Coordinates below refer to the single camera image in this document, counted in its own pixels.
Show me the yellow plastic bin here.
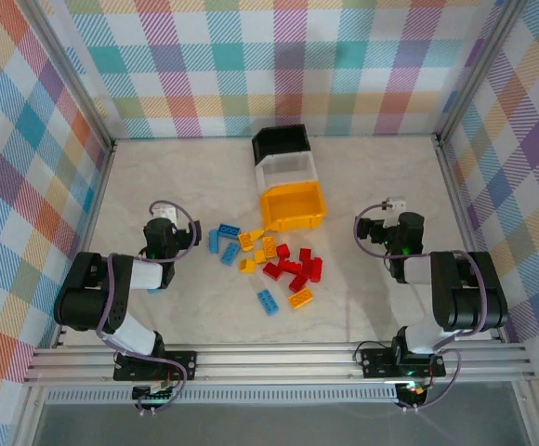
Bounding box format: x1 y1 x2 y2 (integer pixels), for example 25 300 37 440
259 181 328 233

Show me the long yellow lego brick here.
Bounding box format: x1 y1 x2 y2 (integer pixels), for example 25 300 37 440
287 287 317 309

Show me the white plastic bin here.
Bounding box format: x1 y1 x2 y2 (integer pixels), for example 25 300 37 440
253 151 320 191

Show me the black plastic bin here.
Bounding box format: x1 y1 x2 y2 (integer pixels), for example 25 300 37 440
250 125 313 164

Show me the right controller circuit board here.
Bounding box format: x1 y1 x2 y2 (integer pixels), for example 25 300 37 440
398 382 427 400

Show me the controller circuit board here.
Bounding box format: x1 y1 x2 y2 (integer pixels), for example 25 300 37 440
398 382 427 400
131 382 178 403

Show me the left controller circuit board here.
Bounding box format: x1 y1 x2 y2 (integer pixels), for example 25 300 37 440
131 382 178 403

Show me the right aluminium side rail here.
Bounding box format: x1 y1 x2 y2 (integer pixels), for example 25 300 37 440
434 137 507 343

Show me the aluminium side rail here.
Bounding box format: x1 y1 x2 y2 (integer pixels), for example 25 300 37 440
434 137 507 343
48 141 117 349

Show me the left aluminium side rail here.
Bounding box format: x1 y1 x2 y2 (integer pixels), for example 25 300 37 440
48 141 117 349

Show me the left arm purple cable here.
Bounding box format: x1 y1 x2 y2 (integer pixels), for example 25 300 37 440
94 199 201 414

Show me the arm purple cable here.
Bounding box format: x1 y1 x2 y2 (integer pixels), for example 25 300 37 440
353 202 490 413
94 199 201 414

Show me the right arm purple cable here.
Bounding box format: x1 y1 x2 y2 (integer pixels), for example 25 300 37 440
353 202 490 413

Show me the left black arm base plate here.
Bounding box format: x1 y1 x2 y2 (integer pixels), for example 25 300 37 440
112 350 198 383

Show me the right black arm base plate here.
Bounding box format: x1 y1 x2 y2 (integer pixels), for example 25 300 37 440
359 348 447 379

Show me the long aluminium mounting rail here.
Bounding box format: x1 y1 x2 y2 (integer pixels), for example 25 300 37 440
21 346 536 386

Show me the right aluminium frame post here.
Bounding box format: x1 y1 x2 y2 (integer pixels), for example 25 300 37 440
434 0 531 145

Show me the aluminium frame post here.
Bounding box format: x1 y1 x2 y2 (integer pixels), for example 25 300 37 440
16 0 117 150
434 0 531 145

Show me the left aluminium frame post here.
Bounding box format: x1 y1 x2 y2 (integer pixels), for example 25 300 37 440
16 0 117 150

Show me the grey slotted cable duct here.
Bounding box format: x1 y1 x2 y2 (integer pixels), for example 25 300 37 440
45 387 401 404

